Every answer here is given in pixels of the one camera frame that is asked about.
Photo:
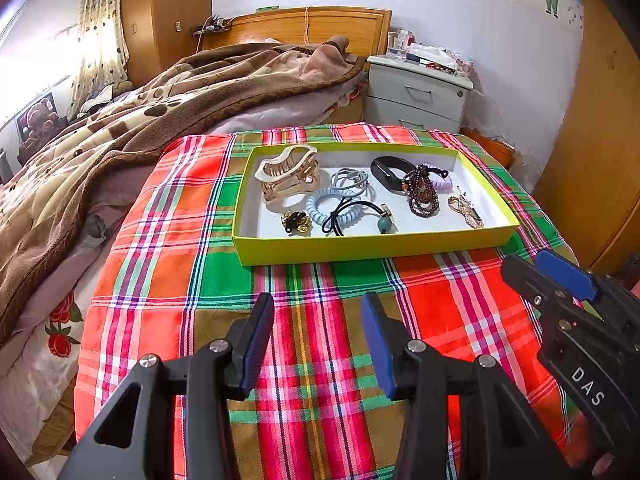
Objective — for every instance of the colourful plaid cloth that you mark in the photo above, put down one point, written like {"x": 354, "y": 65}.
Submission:
{"x": 175, "y": 260}

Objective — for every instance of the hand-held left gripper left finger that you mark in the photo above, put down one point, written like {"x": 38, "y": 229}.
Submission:
{"x": 257, "y": 345}

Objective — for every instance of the wooden wardrobe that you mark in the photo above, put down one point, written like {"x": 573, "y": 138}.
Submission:
{"x": 600, "y": 135}
{"x": 165, "y": 10}

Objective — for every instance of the power strip with plugs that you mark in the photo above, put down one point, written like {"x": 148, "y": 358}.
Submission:
{"x": 212, "y": 25}

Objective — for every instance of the floral pouch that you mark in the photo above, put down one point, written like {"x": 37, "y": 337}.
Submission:
{"x": 462, "y": 65}

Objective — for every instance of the brown patterned blanket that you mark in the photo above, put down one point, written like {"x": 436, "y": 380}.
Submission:
{"x": 125, "y": 135}

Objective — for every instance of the dotted curtain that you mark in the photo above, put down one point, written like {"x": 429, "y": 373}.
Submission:
{"x": 100, "y": 35}

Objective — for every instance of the brown teddy bear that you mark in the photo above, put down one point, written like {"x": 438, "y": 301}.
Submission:
{"x": 37, "y": 120}

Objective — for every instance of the cream and gold claw clip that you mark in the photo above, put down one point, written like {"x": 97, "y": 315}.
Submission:
{"x": 287, "y": 187}

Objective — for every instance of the white tissue packet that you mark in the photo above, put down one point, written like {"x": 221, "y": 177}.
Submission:
{"x": 427, "y": 52}

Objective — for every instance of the wooden headboard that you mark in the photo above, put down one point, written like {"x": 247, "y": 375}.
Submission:
{"x": 280, "y": 30}

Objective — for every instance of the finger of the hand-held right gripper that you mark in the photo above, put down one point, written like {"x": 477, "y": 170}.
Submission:
{"x": 525, "y": 280}
{"x": 565, "y": 272}

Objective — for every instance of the black smart band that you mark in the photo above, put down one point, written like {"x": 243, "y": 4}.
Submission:
{"x": 387, "y": 170}

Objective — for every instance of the yellow-green cardboard box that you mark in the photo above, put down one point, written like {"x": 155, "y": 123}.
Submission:
{"x": 375, "y": 247}

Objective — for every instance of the grey nightstand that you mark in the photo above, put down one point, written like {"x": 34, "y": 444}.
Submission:
{"x": 415, "y": 95}

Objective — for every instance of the bright window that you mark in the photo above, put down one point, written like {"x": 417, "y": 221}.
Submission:
{"x": 40, "y": 75}

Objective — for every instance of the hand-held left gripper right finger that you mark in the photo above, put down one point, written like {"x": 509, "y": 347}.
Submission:
{"x": 375, "y": 340}

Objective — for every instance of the clear glass cup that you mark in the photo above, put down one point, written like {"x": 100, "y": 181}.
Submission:
{"x": 396, "y": 45}

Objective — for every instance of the orange cardboard box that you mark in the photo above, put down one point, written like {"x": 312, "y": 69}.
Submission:
{"x": 492, "y": 147}

